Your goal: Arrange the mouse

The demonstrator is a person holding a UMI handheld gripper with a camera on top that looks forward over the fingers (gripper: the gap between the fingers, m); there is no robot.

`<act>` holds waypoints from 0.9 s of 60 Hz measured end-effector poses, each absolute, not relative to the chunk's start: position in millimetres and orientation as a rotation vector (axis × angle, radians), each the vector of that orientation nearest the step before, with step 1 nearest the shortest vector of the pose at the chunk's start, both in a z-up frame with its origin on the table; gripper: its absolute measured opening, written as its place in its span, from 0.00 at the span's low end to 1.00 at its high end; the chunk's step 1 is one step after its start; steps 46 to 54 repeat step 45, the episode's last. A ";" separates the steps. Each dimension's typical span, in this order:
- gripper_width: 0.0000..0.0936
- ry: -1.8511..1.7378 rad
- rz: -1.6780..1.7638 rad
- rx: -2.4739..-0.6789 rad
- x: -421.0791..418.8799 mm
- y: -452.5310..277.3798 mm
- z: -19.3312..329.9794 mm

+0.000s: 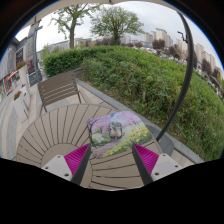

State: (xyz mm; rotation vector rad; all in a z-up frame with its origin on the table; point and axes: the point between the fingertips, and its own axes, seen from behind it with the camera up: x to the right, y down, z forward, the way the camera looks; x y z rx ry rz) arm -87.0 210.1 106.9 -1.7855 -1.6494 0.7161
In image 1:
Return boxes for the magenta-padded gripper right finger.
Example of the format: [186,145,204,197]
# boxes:
[131,143,184,187]

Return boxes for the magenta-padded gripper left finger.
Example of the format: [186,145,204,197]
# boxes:
[41,143,92,186]

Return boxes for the transparent computer mouse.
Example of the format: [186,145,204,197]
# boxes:
[108,120,124,141]

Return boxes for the flower landscape print mouse pad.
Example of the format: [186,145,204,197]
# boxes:
[86,110,154,160]

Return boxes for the grey parasol base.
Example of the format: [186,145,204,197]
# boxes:
[146,123,175,157]

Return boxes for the large white flower planter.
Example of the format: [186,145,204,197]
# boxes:
[12,90,30,123]

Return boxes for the brown slatted wooden chair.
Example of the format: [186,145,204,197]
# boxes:
[36,70,83,113]

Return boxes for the curved black parasol pole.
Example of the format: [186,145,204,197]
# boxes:
[154,11,195,143]

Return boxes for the small white flower planter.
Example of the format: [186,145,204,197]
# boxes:
[16,60,30,89]

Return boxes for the grey storefront building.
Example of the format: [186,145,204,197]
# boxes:
[0,36,28,103]

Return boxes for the grey sign pylon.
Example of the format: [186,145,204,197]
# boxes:
[25,20,44,87]

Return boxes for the distant apartment buildings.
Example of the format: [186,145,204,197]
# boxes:
[39,27,224,85]

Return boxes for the tall thin-crowned tree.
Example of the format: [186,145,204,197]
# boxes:
[49,3,102,50]

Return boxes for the round-crowned green tree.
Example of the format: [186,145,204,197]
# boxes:
[89,5,145,47]

